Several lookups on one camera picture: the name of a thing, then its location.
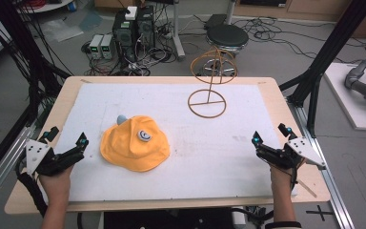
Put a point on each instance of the white box on tower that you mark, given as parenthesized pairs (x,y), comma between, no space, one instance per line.
(131,12)

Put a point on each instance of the black round stool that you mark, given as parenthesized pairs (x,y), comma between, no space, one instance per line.
(227,35)

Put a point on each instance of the grey power supply unit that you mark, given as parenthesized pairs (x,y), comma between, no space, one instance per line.
(107,47)
(95,46)

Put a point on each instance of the aluminium rail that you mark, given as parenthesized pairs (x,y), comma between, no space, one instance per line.
(330,191)
(0,168)

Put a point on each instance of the yellow hat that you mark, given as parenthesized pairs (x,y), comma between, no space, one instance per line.
(130,151)

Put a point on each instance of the black frame post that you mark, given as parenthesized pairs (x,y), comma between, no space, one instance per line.
(16,47)
(330,47)

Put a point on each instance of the black sleeve cuff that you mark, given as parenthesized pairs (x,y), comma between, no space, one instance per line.
(282,225)

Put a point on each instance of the white table mat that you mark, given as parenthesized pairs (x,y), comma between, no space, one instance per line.
(203,159)

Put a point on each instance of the grey desk leg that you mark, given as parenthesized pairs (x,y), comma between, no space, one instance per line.
(177,31)

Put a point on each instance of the black computer tower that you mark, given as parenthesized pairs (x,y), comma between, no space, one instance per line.
(145,28)
(124,35)

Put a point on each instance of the person's right hand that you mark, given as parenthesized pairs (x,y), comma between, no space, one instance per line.
(281,181)

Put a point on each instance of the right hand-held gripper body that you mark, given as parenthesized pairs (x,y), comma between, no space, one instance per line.
(301,149)

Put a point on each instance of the white board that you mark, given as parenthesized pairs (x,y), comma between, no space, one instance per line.
(346,105)

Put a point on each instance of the thin wooden stick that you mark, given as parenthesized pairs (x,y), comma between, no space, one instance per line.
(308,188)

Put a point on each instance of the person's left hand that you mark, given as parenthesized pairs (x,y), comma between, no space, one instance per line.
(56,186)

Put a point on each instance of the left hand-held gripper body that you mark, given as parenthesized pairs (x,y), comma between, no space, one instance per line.
(38,156)

